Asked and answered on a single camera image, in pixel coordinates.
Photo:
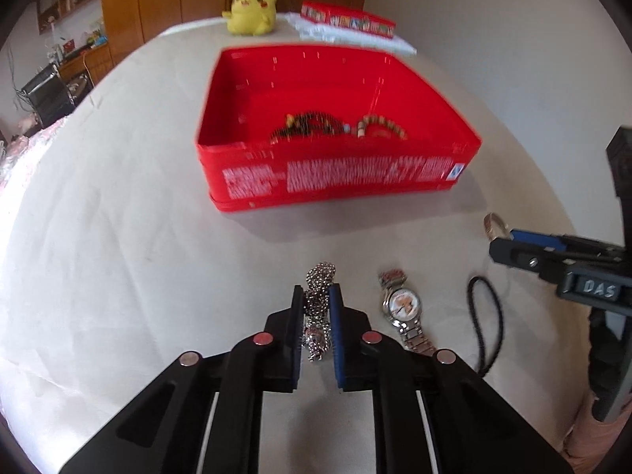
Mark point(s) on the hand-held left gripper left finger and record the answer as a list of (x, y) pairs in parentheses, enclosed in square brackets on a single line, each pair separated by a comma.
[(296, 340)]

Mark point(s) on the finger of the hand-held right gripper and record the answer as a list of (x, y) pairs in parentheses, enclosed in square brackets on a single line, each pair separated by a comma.
[(518, 255), (538, 241)]

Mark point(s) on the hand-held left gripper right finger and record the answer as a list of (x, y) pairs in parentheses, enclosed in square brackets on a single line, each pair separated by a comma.
[(337, 340)]

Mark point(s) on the small silver bangle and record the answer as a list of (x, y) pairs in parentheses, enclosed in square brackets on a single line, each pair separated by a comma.
[(489, 224)]

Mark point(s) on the red tin box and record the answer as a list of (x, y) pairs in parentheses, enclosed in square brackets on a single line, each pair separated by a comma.
[(345, 177)]

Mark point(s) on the person's right forearm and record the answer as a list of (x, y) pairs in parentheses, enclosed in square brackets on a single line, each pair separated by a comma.
[(590, 434)]

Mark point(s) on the silver wristwatch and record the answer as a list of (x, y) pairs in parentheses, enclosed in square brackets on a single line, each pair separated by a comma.
[(405, 306)]

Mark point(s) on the white folded cloth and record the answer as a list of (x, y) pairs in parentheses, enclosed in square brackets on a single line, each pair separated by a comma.
[(355, 40)]

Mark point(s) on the red picture-print tin lid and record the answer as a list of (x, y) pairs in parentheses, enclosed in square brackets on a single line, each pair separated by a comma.
[(355, 19)]

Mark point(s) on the yellow plush toy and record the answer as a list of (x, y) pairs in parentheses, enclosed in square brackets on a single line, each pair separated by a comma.
[(249, 15)]

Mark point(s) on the floral blanket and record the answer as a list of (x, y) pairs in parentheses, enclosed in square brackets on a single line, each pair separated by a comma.
[(19, 158)]

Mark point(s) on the wooden desk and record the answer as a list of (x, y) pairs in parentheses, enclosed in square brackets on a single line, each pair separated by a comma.
[(91, 61)]

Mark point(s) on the black office chair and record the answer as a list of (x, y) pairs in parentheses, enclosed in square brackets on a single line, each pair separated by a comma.
[(47, 94)]

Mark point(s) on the wooden wardrobe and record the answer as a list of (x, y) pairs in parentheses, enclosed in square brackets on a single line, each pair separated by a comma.
[(163, 5)]

